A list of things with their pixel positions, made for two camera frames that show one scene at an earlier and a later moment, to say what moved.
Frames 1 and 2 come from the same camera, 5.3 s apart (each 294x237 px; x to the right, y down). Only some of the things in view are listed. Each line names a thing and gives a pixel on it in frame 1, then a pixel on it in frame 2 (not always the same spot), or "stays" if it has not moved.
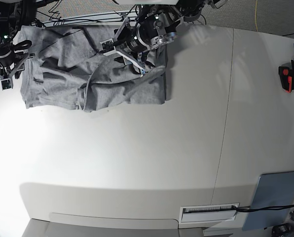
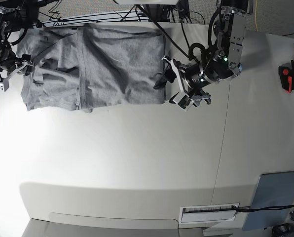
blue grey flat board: (274, 189) stays
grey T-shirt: (65, 67) stays
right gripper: (136, 37) → (193, 78)
